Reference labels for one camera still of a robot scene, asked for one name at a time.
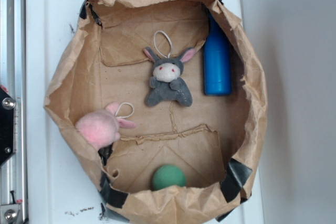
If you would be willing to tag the pink plush bunny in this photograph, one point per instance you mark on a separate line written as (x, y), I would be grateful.
(101, 128)

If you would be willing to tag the white plastic tray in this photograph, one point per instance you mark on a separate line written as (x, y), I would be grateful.
(59, 190)

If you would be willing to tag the green ball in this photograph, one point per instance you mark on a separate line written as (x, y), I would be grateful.
(168, 175)

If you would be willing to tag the black mounting bracket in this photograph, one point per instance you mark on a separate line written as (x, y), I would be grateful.
(7, 124)

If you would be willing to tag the grey plush bunny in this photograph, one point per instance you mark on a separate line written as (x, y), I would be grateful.
(166, 82)

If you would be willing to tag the aluminium frame rail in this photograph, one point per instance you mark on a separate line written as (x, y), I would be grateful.
(14, 193)

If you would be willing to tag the brown paper bag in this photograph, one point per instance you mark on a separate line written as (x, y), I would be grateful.
(216, 142)

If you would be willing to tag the blue plastic bottle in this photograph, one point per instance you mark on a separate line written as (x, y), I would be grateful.
(217, 74)

